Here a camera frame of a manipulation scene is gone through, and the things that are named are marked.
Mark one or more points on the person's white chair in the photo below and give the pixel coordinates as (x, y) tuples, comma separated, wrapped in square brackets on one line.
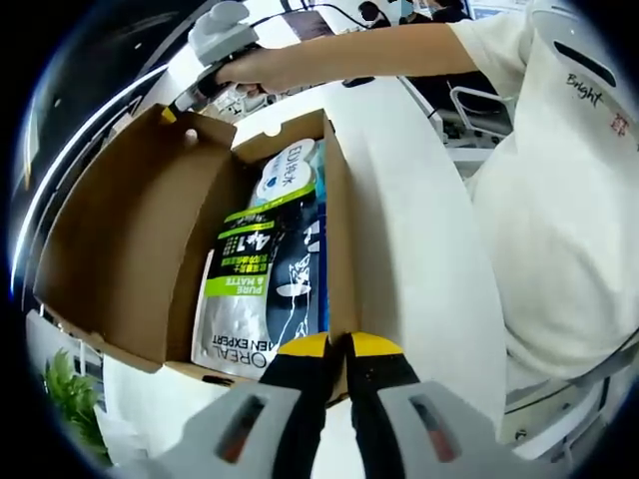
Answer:
[(549, 424)]

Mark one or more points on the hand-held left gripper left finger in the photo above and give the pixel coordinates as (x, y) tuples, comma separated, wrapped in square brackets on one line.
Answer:
[(289, 409)]

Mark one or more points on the blue tissue pack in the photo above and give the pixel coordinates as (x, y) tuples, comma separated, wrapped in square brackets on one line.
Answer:
[(323, 259)]

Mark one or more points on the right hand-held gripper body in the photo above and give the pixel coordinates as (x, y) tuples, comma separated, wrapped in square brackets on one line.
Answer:
[(222, 32)]

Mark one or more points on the white office chair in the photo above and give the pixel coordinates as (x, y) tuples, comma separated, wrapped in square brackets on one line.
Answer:
[(479, 115)]

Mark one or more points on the potted green plant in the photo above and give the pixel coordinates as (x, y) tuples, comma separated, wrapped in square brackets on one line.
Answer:
[(75, 399)]

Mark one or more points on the brown cardboard shoe box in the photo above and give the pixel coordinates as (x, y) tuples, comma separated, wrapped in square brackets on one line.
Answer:
[(125, 239)]

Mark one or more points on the silver green soft item pouch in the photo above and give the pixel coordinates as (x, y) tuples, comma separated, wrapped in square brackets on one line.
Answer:
[(234, 299)]

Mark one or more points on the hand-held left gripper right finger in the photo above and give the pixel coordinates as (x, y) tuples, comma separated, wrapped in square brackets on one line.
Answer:
[(384, 409)]

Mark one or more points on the white wipes pack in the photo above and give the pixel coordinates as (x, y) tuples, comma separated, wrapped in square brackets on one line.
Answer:
[(284, 169)]

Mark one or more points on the white chest device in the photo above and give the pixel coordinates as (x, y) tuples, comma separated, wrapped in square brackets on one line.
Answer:
[(549, 25)]

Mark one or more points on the person's right hand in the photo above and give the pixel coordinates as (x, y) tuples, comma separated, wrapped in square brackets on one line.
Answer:
[(254, 72)]

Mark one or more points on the small black object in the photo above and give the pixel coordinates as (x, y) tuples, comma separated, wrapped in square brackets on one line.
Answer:
[(358, 82)]

